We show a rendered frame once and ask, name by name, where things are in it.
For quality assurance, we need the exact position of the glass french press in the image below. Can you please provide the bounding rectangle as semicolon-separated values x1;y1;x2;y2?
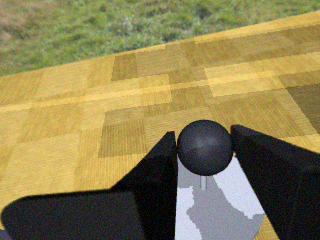
175;120;265;240

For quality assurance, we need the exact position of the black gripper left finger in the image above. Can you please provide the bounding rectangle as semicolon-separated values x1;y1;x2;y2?
0;131;178;240

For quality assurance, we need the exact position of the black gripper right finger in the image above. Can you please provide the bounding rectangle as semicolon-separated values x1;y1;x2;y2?
230;124;320;240

